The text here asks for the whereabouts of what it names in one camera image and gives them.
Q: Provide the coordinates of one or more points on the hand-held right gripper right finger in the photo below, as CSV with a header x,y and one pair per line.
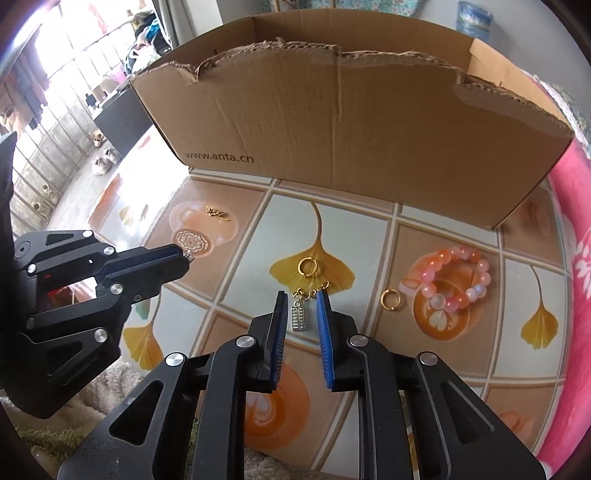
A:
x,y
325,341

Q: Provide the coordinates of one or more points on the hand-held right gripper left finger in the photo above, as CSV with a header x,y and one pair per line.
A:
x,y
278,341

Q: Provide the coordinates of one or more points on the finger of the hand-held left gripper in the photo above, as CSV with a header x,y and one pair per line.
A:
x,y
147,258
111,304

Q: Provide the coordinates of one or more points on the small silver earring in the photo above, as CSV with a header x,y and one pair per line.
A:
x,y
188,255

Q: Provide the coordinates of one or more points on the brown cardboard box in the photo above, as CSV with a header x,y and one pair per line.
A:
x,y
346,129

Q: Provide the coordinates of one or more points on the white shoe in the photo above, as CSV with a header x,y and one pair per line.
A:
x,y
99,167
111,154

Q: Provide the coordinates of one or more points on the beige slipper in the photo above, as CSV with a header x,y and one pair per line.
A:
x,y
97,137

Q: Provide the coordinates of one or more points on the black flat board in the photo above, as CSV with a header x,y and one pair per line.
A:
x,y
122,113

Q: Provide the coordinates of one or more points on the metal window railing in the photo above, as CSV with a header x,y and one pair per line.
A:
x,y
60,138

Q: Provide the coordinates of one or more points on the hanging clothes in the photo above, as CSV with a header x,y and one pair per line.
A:
x,y
23,92

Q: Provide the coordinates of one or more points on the pile of clothes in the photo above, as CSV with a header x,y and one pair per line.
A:
x,y
147,32

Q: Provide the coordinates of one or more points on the pink floral blanket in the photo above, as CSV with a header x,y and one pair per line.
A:
x,y
572,277

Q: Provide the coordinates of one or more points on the grey leaf pattern pillow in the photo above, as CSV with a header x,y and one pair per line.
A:
x,y
561,99

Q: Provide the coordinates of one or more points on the blue water bottle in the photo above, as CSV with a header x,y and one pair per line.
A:
x,y
475,21

